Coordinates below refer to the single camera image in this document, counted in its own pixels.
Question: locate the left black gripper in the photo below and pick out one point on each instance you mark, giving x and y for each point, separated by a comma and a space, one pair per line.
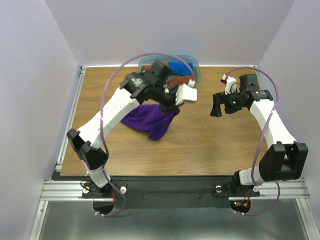
172, 106

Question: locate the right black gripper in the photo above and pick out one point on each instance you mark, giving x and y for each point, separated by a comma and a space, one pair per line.
220, 98

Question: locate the purple towel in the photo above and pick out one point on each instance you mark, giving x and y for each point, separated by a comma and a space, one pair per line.
147, 118

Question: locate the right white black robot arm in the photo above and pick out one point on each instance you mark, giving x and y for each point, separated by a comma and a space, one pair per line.
285, 158

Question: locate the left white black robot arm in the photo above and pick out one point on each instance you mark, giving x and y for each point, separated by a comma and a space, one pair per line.
132, 92

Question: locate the lower brown rolled towel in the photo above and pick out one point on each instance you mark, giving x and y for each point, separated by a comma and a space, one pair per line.
181, 80

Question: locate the brown rolled towel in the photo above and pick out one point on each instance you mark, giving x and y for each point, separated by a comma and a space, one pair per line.
181, 80
147, 68

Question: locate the blue rolled towel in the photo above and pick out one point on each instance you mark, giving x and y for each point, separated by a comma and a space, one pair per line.
179, 68

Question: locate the teal plastic bin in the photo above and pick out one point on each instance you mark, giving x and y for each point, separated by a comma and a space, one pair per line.
149, 60

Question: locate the upper brown rolled towel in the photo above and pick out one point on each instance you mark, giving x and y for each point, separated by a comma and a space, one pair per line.
147, 68

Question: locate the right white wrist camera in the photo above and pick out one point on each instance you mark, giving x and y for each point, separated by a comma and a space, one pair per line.
230, 84

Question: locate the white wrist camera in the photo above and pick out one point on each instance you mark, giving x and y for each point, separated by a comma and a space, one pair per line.
230, 84
186, 92

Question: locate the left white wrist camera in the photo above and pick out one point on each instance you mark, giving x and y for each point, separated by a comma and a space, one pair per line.
186, 92

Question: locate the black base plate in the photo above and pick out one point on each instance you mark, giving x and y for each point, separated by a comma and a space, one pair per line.
152, 192

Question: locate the aluminium frame rail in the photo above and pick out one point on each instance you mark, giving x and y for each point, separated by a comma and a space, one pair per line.
195, 146

